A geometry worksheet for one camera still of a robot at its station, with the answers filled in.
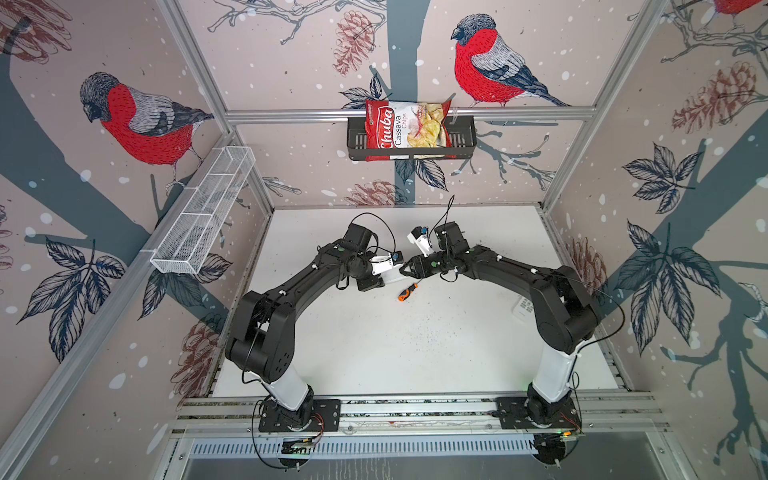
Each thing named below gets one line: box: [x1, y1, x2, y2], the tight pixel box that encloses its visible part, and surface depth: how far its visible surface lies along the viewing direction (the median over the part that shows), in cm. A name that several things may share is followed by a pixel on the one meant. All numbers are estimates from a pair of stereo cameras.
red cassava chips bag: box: [365, 99, 457, 162], surface depth 89 cm
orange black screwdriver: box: [397, 277, 423, 302], surface depth 97 cm
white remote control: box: [380, 265, 406, 284], surface depth 88 cm
